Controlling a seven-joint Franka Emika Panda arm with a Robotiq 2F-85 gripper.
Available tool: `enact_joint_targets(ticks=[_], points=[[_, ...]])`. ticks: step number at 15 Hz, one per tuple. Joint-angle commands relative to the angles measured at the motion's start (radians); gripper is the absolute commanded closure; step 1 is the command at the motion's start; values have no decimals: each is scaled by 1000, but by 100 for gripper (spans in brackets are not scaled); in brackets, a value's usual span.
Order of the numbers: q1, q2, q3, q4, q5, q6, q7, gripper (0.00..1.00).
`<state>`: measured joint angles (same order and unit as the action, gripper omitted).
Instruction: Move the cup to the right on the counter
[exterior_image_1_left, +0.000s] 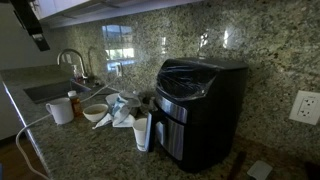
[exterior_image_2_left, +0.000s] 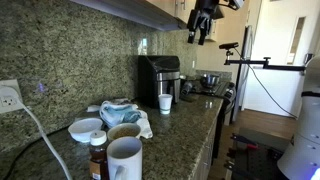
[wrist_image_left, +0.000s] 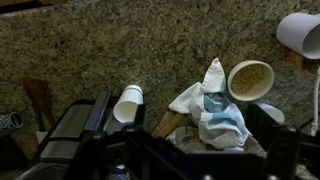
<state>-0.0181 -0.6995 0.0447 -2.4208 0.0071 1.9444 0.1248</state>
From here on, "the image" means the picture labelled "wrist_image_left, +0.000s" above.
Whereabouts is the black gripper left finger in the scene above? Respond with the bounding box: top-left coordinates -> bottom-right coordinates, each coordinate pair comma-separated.
64,104 -> 191,180

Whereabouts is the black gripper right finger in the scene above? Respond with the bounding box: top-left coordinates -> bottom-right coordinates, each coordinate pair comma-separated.
245,103 -> 302,180

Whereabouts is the white ceramic mug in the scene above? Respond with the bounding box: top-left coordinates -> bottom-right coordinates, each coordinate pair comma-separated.
275,12 -> 320,60

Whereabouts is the white paper cup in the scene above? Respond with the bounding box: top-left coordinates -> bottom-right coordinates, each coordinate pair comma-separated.
112,84 -> 144,124

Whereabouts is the wooden stick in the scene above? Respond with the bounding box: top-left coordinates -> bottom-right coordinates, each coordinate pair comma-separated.
151,110 -> 185,139

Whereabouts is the white plastic lid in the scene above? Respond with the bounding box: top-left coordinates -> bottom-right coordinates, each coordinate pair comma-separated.
259,102 -> 286,124

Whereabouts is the white and blue cloth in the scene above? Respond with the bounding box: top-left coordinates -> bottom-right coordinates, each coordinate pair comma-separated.
168,57 -> 253,150

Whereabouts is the black and silver coffee machine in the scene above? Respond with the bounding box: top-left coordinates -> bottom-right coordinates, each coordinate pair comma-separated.
16,90 -> 118,180

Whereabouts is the white bowl of grains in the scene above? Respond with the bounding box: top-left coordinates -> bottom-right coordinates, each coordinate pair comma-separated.
227,59 -> 276,102

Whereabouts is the brown wooden spatula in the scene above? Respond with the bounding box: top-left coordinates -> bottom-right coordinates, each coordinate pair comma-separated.
22,78 -> 56,144

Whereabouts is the patterned grey cylinder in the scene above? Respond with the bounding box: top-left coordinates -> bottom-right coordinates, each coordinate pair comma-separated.
0,111 -> 24,136

